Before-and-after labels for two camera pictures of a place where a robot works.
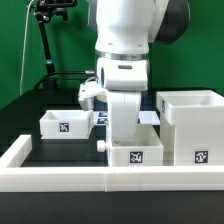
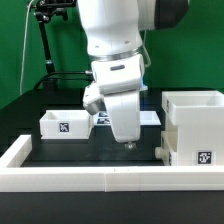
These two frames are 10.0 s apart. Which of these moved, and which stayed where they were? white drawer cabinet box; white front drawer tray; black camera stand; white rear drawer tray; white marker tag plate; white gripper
Moved: white front drawer tray; white drawer cabinet box
Stayed: white gripper; white rear drawer tray; black camera stand; white marker tag plate
